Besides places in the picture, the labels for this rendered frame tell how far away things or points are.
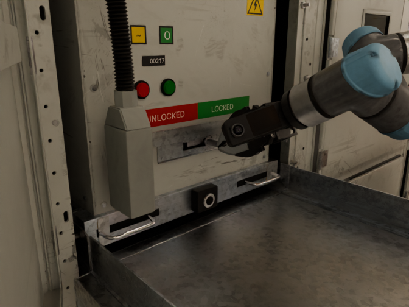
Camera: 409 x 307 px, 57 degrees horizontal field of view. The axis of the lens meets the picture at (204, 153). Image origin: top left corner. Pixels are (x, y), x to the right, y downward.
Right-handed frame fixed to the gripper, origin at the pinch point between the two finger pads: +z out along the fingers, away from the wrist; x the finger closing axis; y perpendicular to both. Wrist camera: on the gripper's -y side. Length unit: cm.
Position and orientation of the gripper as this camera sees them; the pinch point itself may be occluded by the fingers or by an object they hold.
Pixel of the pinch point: (219, 146)
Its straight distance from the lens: 76.6
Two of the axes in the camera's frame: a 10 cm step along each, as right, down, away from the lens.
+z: -5.9, 3.0, 7.5
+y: 7.4, -1.9, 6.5
